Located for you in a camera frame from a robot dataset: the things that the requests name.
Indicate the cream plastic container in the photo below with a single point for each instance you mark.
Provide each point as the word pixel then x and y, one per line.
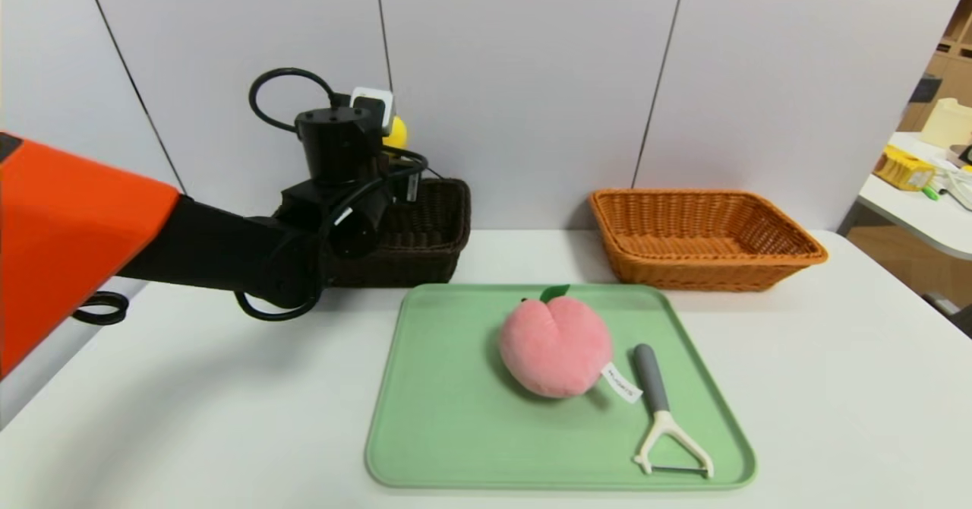
pixel 945 121

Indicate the white side table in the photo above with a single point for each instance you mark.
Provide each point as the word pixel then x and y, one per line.
pixel 926 224

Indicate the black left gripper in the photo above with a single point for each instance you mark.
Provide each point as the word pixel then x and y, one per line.
pixel 338 148

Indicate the light green plastic tray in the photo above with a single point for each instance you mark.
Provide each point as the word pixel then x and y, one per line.
pixel 471 418

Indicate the dark office chair back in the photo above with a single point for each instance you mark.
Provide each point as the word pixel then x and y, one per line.
pixel 923 90

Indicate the green marker pen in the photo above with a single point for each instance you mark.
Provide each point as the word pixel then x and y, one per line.
pixel 929 194

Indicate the orange wicker basket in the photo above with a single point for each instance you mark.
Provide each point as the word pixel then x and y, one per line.
pixel 683 273

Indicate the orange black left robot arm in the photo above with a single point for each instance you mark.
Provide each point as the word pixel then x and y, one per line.
pixel 68 228

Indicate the yellow duck toy car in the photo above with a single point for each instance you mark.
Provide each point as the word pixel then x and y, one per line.
pixel 396 133

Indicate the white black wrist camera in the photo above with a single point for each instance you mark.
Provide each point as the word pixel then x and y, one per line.
pixel 376 101

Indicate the dark brown wicker basket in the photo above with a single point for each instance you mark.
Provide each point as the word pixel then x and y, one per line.
pixel 433 243

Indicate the wooden shelf cabinet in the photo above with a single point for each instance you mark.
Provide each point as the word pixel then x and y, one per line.
pixel 953 68

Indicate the yellow box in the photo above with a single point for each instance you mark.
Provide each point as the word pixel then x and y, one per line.
pixel 901 172

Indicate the pink plush peach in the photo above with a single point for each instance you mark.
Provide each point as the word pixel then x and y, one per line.
pixel 554 349

